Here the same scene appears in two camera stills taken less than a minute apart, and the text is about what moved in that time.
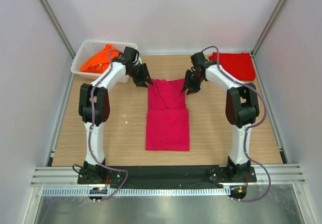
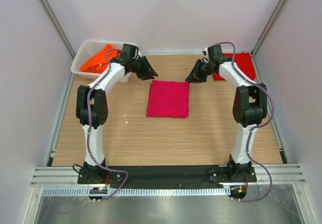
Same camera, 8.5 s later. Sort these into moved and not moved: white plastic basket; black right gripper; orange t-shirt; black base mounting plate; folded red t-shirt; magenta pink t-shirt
Moved: black right gripper; magenta pink t-shirt
Not moved: folded red t-shirt; orange t-shirt; black base mounting plate; white plastic basket
